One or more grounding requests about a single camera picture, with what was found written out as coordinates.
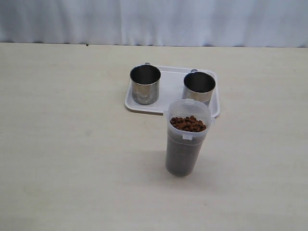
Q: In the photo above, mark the steel mug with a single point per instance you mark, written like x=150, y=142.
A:
x=198, y=86
x=145, y=80

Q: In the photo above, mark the clear plastic pitcher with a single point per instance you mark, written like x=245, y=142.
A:
x=188, y=122

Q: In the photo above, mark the white plastic tray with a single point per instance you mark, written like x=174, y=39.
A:
x=170, y=89

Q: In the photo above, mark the white curtain backdrop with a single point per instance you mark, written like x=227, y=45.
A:
x=227, y=23

